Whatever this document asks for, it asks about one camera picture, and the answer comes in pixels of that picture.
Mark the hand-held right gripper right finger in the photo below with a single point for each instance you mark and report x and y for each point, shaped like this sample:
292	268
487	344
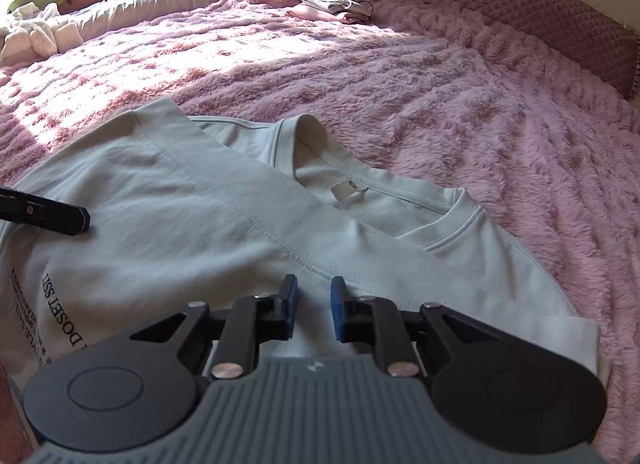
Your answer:
340	309

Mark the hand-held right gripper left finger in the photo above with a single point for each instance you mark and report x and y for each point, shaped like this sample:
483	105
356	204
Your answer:
289	309

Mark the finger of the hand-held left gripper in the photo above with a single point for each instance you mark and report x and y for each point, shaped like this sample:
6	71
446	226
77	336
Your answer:
55	216

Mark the white printed sweatshirt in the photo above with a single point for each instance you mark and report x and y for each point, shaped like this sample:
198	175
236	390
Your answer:
200	204

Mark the cream crumpled cloth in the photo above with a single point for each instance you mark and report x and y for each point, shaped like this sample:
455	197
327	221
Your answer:
35	36

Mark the pink fluffy blanket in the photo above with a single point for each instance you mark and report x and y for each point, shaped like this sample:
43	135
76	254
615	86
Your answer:
450	118

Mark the cream window seat cushion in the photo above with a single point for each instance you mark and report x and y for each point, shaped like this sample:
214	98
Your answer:
150	3

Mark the pink folded garment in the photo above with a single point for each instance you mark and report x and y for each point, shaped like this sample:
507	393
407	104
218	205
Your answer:
320	15

